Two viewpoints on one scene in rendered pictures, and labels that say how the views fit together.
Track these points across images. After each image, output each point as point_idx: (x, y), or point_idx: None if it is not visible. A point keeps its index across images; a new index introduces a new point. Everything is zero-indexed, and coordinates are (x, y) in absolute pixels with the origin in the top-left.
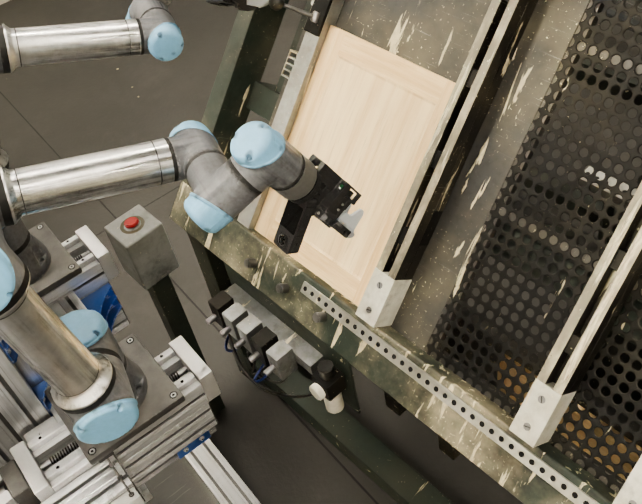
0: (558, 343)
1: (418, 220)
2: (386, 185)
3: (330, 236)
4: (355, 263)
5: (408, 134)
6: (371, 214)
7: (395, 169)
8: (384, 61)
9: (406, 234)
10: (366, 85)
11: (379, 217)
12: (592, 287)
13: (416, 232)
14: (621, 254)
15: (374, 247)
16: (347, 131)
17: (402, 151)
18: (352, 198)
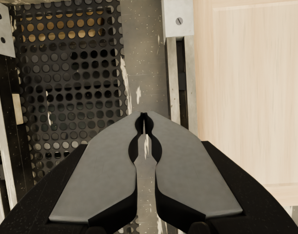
0: None
1: (172, 105)
2: (231, 105)
3: (270, 25)
4: (227, 20)
5: (232, 155)
6: (234, 73)
7: (229, 123)
8: (288, 198)
9: (178, 86)
10: (297, 172)
11: (223, 75)
12: (2, 146)
13: (169, 93)
14: (3, 177)
15: (214, 48)
16: None
17: (230, 139)
18: (262, 74)
